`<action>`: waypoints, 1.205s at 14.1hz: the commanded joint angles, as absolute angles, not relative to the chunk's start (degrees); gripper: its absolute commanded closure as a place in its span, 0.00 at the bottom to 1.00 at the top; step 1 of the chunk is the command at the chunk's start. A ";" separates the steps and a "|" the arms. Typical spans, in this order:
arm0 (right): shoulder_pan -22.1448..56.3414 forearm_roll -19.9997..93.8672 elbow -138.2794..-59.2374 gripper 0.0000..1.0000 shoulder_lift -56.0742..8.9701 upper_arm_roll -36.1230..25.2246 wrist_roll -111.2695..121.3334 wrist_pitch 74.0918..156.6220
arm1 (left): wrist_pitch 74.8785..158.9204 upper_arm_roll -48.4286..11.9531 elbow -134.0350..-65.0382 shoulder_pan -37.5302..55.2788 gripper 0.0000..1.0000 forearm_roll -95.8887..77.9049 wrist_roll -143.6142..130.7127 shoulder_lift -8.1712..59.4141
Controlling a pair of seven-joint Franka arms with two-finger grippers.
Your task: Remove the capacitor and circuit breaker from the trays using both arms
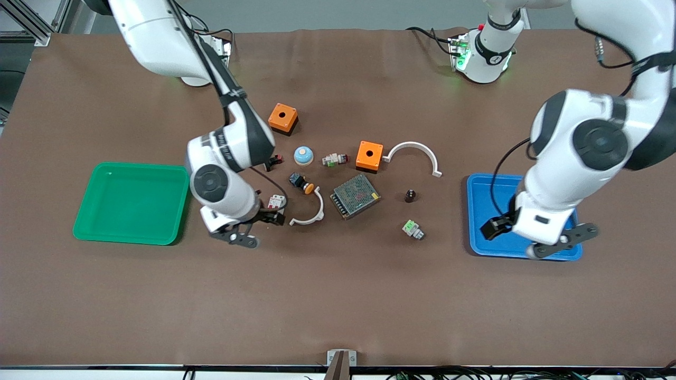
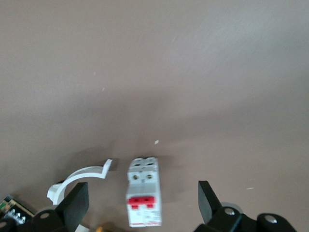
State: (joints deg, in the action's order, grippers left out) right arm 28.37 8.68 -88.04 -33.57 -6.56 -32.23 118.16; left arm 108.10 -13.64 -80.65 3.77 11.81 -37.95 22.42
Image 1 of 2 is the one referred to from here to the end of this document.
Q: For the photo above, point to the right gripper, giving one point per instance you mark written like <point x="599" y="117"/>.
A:
<point x="265" y="215"/>

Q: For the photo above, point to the large white curved clamp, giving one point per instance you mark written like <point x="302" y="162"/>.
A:
<point x="414" y="145"/>

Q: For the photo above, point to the metal mesh power supply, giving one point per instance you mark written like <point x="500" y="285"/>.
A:
<point x="355" y="196"/>

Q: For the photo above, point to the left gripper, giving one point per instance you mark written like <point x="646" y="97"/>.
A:
<point x="495" y="227"/>

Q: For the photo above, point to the green grey terminal block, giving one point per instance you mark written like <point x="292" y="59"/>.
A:
<point x="412" y="229"/>

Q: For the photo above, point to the aluminium frame profile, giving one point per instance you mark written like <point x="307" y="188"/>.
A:
<point x="31" y="26"/>

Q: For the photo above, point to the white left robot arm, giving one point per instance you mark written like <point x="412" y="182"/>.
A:
<point x="602" y="142"/>

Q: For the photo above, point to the brown table mat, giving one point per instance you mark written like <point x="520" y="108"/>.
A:
<point x="338" y="295"/>

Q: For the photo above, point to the small black knob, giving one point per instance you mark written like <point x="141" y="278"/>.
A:
<point x="410" y="196"/>

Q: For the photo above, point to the black button orange head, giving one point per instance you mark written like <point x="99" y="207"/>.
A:
<point x="300" y="182"/>

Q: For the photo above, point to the green plastic tray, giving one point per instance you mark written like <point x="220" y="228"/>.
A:
<point x="132" y="203"/>

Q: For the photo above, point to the white circuit breaker red switch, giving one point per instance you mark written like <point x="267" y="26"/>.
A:
<point x="277" y="201"/>

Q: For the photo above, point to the blue dome push button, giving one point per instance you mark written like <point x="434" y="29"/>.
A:
<point x="303" y="155"/>

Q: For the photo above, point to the black switch with red tip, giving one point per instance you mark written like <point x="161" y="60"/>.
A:
<point x="275" y="160"/>

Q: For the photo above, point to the small white curved clamp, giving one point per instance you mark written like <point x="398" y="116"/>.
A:
<point x="318" y="208"/>

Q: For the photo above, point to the orange button box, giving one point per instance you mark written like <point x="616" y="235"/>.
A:
<point x="282" y="117"/>
<point x="369" y="154"/>

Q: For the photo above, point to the blue plastic tray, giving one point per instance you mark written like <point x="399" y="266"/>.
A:
<point x="480" y="211"/>

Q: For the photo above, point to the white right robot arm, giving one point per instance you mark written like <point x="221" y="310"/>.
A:
<point x="158" y="37"/>

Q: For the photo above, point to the metal table edge bracket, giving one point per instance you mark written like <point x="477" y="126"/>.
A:
<point x="351" y="358"/>

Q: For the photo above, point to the white switch green red ends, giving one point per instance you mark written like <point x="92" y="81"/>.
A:
<point x="334" y="159"/>

